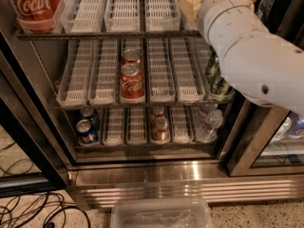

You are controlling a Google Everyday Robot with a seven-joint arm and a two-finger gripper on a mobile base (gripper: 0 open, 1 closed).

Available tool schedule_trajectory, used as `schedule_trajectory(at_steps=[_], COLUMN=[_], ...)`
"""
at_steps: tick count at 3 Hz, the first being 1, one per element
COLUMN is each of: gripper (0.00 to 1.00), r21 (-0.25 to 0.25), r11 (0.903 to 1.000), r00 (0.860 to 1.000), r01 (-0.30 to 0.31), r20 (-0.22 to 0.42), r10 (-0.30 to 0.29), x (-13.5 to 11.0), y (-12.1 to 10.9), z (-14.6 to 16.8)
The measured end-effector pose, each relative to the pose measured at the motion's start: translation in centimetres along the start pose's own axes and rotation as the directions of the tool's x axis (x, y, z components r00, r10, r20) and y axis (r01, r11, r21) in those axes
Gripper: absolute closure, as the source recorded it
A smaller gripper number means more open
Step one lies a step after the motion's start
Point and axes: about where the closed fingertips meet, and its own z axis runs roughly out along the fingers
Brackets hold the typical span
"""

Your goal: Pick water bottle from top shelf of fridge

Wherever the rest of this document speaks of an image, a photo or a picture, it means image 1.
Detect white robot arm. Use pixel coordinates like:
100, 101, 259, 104
177, 0, 304, 115

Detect rear small clear bottle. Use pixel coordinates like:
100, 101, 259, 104
199, 103, 219, 118

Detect small clear bottle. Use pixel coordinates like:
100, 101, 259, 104
199, 109, 223, 143
199, 103, 219, 118

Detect stainless steel fridge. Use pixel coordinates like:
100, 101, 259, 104
0, 0, 304, 209

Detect front small clear bottle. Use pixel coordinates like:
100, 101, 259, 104
199, 109, 223, 143

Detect large red Coca-Cola bottle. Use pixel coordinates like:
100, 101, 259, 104
12, 0, 64, 33

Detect right closed glass fridge door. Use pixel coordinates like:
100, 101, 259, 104
227, 100, 304, 177

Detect open glass fridge door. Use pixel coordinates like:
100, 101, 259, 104
0, 53, 68, 198

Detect rear green drink can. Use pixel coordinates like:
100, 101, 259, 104
205, 52, 219, 84

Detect green drink can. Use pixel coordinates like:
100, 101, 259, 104
210, 69, 231, 95
205, 52, 219, 84

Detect rear red Coca-Cola can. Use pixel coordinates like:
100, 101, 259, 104
121, 48, 142, 66

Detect red coca-cola can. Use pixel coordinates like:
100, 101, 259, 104
121, 48, 142, 66
120, 63, 144, 104

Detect front green drink can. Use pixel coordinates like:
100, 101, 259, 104
210, 69, 231, 95

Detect front red Coca-Cola can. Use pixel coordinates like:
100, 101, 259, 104
120, 63, 144, 104

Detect rear orange drink can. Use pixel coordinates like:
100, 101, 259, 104
151, 106, 165, 121

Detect orange drink can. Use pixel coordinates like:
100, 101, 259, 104
151, 106, 165, 121
152, 117, 169, 142

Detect front orange drink can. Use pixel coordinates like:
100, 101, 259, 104
152, 117, 169, 142

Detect rear blue Pepsi can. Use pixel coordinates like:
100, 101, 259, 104
80, 107, 100, 129

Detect blue pepsi can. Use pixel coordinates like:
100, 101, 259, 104
76, 120, 98, 144
80, 107, 100, 129

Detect white can behind right door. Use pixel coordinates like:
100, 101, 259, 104
272, 118, 292, 142

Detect blue can behind right door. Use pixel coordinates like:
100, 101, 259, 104
288, 113, 304, 139

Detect front blue Pepsi can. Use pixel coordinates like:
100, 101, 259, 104
76, 120, 98, 144

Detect clear plastic bin on floor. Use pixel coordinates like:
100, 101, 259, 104
110, 198, 214, 228

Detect top wire shelf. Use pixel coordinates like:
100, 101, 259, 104
12, 29, 200, 41

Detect wire shelf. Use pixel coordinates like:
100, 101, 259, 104
54, 100, 233, 111
12, 29, 200, 41

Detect middle wire shelf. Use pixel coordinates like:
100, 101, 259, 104
54, 100, 233, 111

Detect black cables on floor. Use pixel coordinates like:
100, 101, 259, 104
0, 141, 92, 228

